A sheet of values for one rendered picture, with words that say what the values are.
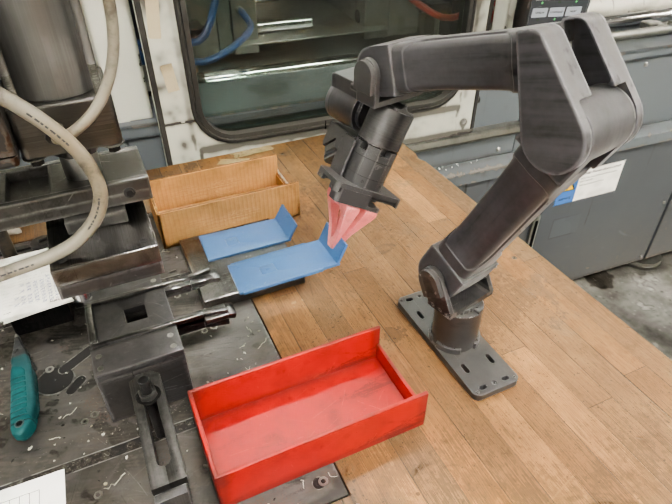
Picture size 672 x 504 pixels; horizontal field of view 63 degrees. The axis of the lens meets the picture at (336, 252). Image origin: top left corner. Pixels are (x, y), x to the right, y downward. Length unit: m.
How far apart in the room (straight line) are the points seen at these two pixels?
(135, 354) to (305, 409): 0.21
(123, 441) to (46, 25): 0.45
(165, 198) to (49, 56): 0.55
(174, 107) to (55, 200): 0.66
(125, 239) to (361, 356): 0.34
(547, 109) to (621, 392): 0.42
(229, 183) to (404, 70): 0.53
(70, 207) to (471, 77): 0.42
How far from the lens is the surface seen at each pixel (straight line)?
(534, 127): 0.52
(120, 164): 0.64
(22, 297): 0.89
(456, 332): 0.74
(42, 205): 0.61
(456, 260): 0.67
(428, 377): 0.75
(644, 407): 0.80
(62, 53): 0.56
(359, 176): 0.71
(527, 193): 0.57
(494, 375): 0.75
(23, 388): 0.79
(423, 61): 0.63
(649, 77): 1.97
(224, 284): 0.85
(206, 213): 0.96
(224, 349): 0.78
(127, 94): 1.27
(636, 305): 2.45
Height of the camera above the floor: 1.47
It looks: 38 degrees down
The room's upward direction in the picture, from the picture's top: straight up
